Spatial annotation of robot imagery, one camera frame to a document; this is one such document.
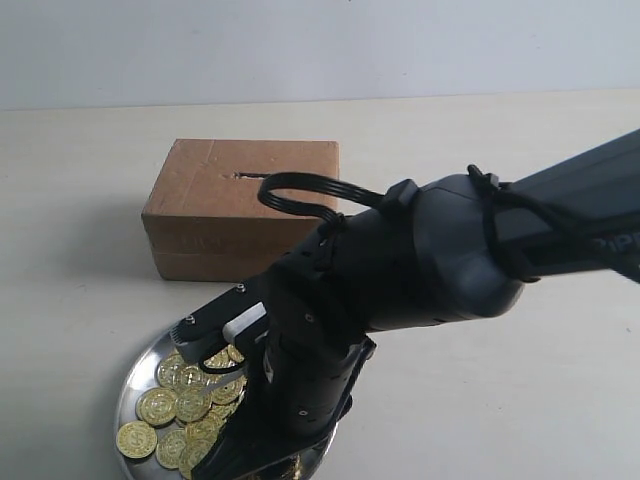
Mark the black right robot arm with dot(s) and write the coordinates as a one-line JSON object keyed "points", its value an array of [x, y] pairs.
{"points": [[460, 248]]}

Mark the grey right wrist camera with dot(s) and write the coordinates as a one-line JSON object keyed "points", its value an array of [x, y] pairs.
{"points": [[237, 317]]}

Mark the brown cardboard slotted box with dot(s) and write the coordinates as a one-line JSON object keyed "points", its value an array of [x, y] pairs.
{"points": [[203, 219]]}

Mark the gold coin left middle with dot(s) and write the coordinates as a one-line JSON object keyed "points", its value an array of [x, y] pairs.
{"points": [[157, 406]]}

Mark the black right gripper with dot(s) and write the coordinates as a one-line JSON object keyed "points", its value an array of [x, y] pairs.
{"points": [[299, 377]]}

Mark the gold coin at plate edge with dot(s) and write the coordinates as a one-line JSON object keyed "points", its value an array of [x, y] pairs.
{"points": [[136, 440]]}

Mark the round steel plate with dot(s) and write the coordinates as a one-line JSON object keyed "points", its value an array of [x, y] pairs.
{"points": [[141, 377]]}

